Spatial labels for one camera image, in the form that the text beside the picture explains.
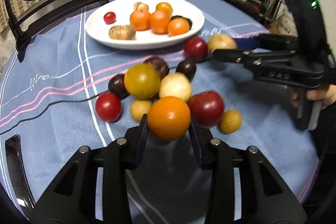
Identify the yellow green tomato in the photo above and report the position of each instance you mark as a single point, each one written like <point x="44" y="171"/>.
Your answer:
<point x="142" y="81"/>

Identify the black smartphone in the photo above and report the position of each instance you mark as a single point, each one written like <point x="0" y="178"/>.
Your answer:
<point x="17" y="175"/>

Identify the small black purple plum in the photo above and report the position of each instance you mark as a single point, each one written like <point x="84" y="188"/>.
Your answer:
<point x="188" y="68"/>

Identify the pale beige round fruit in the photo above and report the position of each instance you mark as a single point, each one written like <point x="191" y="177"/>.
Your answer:
<point x="176" y="85"/>

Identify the small orange mandarin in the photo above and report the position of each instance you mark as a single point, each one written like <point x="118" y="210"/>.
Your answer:
<point x="140" y="20"/>

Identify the dark red plum back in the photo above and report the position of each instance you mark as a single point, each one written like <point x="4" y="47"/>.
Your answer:
<point x="196" y="49"/>

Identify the beige fruit plate back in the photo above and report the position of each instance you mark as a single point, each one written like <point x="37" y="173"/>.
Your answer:
<point x="139" y="6"/>

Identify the dark red plum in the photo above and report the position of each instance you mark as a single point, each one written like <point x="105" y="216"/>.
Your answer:
<point x="196" y="49"/>
<point x="207" y="108"/>

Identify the orange persimmon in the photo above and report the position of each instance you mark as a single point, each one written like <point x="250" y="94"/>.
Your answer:
<point x="178" y="26"/>

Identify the large orange mandarin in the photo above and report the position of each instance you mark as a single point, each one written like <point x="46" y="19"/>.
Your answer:
<point x="169" y="118"/>

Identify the yellow orange tomato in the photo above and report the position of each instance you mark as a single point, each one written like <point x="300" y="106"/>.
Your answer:
<point x="165" y="7"/>

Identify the small olive yellow fruit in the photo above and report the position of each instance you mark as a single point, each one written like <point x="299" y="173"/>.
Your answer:
<point x="230" y="122"/>

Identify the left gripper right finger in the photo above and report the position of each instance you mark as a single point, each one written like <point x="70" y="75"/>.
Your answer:
<point x="209" y="152"/>

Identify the beige brown sapodilla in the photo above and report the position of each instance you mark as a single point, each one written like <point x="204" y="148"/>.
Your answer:
<point x="222" y="42"/>

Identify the dark maroon plum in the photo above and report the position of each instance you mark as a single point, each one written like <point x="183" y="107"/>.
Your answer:
<point x="159" y="64"/>

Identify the small yellow potato fruit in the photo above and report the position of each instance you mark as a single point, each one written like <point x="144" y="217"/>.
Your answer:
<point x="138" y="108"/>

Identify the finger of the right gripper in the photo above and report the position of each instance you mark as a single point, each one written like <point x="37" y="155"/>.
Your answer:
<point x="257" y="41"/>
<point x="235" y="56"/>

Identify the dark purple plum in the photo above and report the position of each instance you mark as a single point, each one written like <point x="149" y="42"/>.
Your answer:
<point x="116" y="86"/>

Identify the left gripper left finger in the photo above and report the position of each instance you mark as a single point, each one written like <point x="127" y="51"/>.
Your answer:
<point x="128" y="150"/>

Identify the large brown sapodilla fruit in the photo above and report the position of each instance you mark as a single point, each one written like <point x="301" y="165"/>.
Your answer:
<point x="124" y="32"/>

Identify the small red tomato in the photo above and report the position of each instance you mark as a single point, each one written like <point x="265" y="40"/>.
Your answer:
<point x="109" y="17"/>

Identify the person's right hand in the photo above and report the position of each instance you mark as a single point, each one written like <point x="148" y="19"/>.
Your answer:
<point x="325" y="93"/>

